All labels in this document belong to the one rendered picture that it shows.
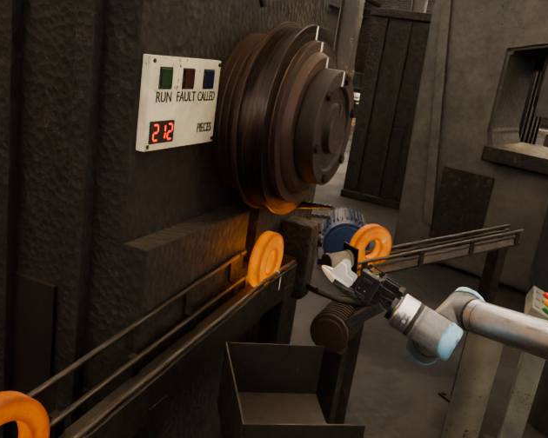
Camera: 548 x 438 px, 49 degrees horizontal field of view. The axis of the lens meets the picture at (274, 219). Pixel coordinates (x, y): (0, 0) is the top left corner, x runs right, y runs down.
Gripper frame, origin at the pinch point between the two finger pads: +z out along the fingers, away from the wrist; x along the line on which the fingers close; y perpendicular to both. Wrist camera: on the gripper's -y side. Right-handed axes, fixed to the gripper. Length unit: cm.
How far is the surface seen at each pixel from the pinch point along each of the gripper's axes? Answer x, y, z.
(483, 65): -269, 58, 18
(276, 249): -0.7, -3.0, 14.5
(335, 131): 2.1, 33.4, 14.1
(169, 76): 42, 35, 38
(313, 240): -21.7, -3.4, 11.0
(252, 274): 8.9, -7.9, 14.6
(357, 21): -840, 25, 286
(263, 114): 23.7, 33.7, 24.2
